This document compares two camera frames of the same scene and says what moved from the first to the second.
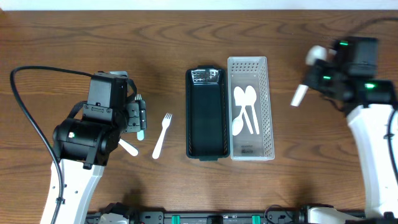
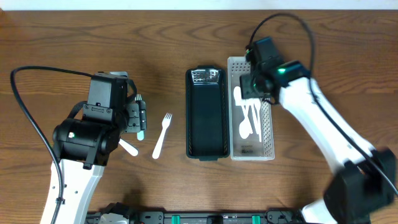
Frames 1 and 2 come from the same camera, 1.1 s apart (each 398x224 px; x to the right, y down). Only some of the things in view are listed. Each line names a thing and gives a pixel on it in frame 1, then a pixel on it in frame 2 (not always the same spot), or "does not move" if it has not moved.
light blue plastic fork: x=140 y=135 does not move
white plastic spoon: x=237 y=123 -> x=245 y=129
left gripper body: x=137 y=115 does not move
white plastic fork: x=166 y=121 does not move
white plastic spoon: x=317 y=52 -> x=256 y=107
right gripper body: x=313 y=76 -> x=247 y=87
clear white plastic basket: x=250 y=125 does not move
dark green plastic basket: x=208 y=124 does not move
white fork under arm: x=130 y=149 does not move
